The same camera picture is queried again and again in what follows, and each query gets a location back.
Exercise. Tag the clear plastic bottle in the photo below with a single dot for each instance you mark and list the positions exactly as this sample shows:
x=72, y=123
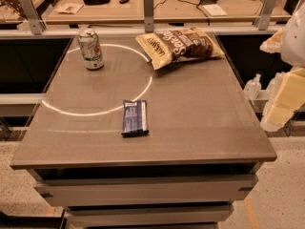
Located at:
x=252, y=87

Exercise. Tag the black object on back table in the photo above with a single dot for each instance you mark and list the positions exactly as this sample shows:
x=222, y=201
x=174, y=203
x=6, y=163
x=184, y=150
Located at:
x=96, y=2

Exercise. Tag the blue rxbar chocolate wrapper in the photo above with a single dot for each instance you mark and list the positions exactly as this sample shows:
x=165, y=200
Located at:
x=135, y=121

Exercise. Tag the yellow brown chip bag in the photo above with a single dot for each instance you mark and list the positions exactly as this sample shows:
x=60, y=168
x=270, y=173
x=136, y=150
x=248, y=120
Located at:
x=173, y=46

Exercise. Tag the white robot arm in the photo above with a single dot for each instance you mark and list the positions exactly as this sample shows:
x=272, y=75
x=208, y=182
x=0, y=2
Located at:
x=293, y=39

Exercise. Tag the left metal bracket post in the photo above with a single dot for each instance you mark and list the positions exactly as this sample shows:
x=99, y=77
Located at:
x=37, y=25

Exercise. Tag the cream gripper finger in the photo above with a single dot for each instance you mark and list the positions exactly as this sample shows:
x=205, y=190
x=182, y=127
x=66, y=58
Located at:
x=273, y=44
x=286, y=94

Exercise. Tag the paper packet on back table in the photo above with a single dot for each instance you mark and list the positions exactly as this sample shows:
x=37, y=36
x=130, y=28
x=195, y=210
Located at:
x=70, y=8

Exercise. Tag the white paper sheet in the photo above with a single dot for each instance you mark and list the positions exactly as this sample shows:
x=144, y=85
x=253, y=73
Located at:
x=215, y=10

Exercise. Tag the grey drawer cabinet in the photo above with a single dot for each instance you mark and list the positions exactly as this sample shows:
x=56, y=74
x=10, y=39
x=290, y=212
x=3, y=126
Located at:
x=201, y=154

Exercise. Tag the right metal bracket post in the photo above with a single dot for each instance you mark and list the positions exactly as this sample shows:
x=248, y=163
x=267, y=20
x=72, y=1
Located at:
x=264, y=18

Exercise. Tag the metal bracket post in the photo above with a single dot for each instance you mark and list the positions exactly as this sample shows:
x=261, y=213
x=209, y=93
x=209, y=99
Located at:
x=264, y=18
x=37, y=25
x=148, y=15

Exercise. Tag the white green 7up can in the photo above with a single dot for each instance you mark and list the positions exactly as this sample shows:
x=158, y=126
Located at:
x=89, y=45

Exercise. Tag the middle metal bracket post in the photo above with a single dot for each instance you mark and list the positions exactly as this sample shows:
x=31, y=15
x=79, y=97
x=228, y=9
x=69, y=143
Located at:
x=148, y=15

